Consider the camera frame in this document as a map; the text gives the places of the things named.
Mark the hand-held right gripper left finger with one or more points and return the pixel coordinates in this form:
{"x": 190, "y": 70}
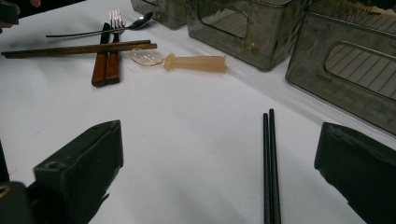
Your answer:
{"x": 81, "y": 168}

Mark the metal spoon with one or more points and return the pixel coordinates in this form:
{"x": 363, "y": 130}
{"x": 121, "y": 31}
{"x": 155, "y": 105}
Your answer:
{"x": 141, "y": 21}

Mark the transparent grey plastic bin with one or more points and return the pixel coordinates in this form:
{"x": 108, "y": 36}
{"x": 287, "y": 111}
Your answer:
{"x": 274, "y": 40}
{"x": 168, "y": 15}
{"x": 311, "y": 71}

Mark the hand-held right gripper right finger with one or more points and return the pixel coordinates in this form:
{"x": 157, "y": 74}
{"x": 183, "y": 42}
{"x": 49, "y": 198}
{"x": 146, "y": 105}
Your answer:
{"x": 361, "y": 174}

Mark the black chopstick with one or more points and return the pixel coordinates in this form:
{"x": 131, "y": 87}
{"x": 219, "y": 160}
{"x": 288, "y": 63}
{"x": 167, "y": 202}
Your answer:
{"x": 274, "y": 171}
{"x": 266, "y": 171}

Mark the wooden spoon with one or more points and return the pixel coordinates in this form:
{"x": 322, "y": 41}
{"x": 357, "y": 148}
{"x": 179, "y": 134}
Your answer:
{"x": 196, "y": 62}

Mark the brown wooden chopstick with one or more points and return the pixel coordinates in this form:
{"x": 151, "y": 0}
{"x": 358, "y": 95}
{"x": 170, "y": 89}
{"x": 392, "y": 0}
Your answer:
{"x": 130, "y": 42}
{"x": 140, "y": 47}

